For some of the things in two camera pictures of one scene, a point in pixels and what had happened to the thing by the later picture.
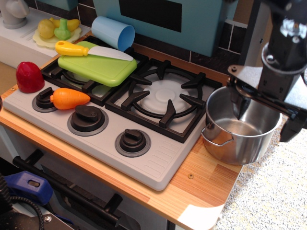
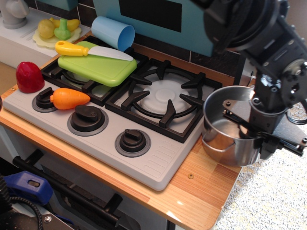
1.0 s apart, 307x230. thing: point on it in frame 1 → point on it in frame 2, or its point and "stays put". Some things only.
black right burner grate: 166,97 stays put
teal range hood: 195,25 stays put
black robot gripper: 273,82 → 279,126
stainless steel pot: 230,140 stays put
